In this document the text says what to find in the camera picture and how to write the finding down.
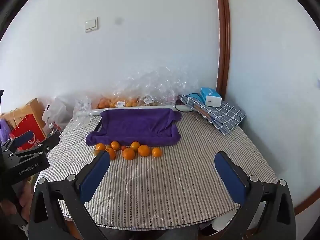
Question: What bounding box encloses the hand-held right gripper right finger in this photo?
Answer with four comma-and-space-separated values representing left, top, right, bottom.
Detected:
214, 151, 297, 240

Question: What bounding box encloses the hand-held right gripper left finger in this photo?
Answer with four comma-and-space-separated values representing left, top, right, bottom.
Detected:
28, 151, 111, 240

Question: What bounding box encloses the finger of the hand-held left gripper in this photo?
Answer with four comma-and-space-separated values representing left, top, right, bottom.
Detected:
37, 134, 60, 153
10, 130, 33, 150

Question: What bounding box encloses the large orange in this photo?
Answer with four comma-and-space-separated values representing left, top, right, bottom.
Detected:
122, 148, 136, 160

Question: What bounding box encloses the purple towel-lined tray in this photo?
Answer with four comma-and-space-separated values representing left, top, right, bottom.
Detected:
86, 108, 182, 147

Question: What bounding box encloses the person's left hand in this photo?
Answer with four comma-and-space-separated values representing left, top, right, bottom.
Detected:
0, 177, 34, 217

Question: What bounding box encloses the red paper bag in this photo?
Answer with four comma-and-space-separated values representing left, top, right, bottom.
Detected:
10, 114, 47, 150

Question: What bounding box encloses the small bottle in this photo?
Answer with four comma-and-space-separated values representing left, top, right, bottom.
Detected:
48, 122, 62, 134

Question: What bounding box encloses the purple fluffy item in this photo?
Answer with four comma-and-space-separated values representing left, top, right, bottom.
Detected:
0, 119, 12, 143

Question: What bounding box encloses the white plastic bag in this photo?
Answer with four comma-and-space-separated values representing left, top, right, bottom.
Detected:
42, 96, 68, 128

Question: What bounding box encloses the small clear plastic bag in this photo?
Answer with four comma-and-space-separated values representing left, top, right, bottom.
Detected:
74, 96, 93, 117

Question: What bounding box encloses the folded blue checked cloth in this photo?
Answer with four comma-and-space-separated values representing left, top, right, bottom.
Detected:
180, 94, 247, 136

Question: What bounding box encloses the clear bag of oranges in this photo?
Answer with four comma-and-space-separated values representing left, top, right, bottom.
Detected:
96, 94, 140, 108

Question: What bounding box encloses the brown wooden trim strip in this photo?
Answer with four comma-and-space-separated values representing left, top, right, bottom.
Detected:
294, 177, 320, 215

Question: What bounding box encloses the black rimmed round object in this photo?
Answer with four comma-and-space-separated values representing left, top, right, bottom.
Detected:
174, 100, 194, 113

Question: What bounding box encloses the blue and white tissue box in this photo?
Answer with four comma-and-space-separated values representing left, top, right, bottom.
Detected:
200, 87, 222, 107

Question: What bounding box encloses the clear bag of brown fruit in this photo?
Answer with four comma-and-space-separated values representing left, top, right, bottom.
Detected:
140, 94, 175, 107

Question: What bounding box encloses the crumpled clear plastic bag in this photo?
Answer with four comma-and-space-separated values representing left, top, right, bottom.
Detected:
112, 66, 200, 105

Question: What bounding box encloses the white light switch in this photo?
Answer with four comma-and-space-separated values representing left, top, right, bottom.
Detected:
84, 17, 99, 33

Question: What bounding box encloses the brown wooden door frame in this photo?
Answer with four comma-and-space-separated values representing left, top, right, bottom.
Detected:
214, 0, 231, 100

